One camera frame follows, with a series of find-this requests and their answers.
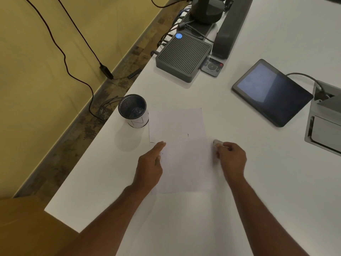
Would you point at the person's left hand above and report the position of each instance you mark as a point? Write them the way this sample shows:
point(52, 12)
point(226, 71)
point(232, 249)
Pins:
point(147, 167)

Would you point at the person's right hand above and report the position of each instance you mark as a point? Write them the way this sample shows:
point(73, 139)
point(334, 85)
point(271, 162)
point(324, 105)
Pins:
point(233, 159)

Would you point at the person's left thumb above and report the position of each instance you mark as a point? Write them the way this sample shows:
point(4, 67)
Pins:
point(159, 163)

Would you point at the person's right fingers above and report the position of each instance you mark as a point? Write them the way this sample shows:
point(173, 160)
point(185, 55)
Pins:
point(221, 151)

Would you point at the white eraser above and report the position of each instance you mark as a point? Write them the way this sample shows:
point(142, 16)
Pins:
point(218, 142)

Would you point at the white paper sheet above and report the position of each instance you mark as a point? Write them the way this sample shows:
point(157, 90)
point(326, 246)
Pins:
point(183, 151)

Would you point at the person's left forearm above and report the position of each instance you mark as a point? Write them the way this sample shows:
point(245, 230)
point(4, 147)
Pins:
point(112, 221)

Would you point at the person's right forearm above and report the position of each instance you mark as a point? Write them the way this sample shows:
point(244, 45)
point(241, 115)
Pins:
point(263, 221)

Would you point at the black mesh pen cup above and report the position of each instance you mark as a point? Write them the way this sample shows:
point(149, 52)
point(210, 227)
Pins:
point(133, 110)

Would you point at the black tablet screen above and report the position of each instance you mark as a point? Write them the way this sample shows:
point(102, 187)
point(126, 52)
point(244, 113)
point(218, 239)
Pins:
point(271, 91)

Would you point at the grey remote control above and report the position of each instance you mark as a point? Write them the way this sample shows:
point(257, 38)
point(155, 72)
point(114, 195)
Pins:
point(212, 67)

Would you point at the grey ribbed device box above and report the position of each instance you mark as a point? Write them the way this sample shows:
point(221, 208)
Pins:
point(183, 56)

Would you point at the black power adapter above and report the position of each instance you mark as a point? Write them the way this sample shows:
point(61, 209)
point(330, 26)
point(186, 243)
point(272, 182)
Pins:
point(106, 71)

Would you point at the grey table connection box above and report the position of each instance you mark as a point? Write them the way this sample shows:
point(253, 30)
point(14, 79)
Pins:
point(323, 119)

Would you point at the dark grey monitor stand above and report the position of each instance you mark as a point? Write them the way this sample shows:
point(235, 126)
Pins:
point(231, 26)

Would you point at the black conference camera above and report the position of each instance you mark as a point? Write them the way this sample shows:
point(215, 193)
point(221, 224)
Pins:
point(206, 9)

